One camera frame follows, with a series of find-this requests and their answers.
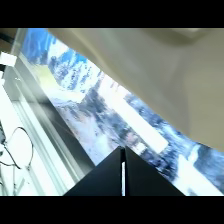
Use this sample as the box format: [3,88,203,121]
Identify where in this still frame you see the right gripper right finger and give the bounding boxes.
[124,146,186,197]

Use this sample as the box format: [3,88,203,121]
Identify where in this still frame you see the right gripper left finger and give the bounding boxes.
[64,145,126,197]

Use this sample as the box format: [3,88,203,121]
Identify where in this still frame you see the brown trousers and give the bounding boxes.
[46,28,224,153]

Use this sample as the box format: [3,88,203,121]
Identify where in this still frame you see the silver frame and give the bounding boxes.
[0,28,100,197]

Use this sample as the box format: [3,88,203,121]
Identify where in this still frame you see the black cable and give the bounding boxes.
[0,126,35,170]

